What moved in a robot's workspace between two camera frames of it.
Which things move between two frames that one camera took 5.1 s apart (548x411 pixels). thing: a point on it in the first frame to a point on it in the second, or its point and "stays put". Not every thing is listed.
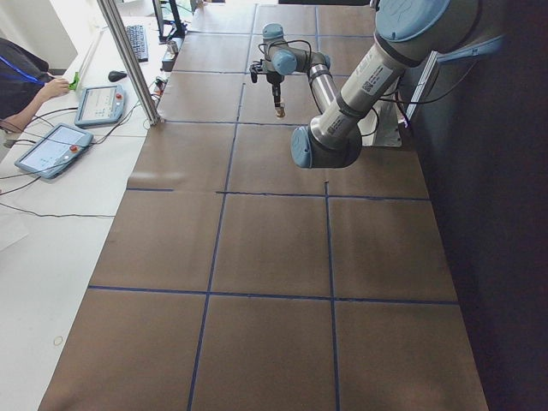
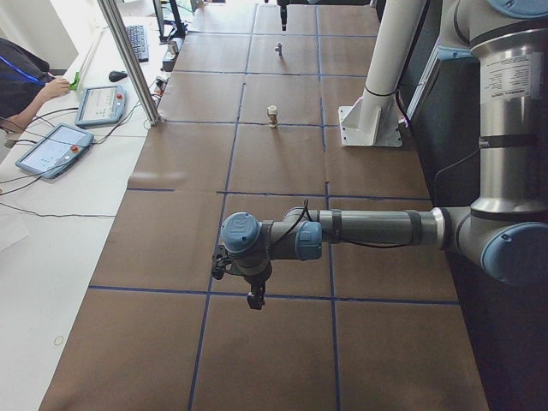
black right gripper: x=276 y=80 to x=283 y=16
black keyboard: x=138 y=36 stays put
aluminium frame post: x=131 y=61 stays put
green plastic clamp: x=74 y=85 stays put
